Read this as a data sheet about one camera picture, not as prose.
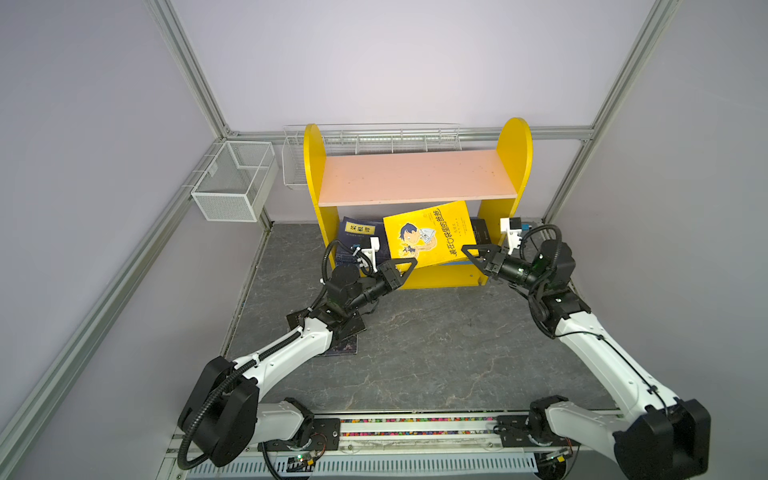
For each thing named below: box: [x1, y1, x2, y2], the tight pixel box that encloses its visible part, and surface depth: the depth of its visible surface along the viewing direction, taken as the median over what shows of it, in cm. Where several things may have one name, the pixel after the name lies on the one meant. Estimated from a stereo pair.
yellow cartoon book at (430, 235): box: [383, 200, 479, 266], surface depth 74 cm
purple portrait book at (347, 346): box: [323, 334, 358, 355], surface depth 88 cm
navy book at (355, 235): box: [336, 216, 391, 266], surface depth 93 cm
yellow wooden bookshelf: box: [304, 118, 533, 290], surface depth 77 cm
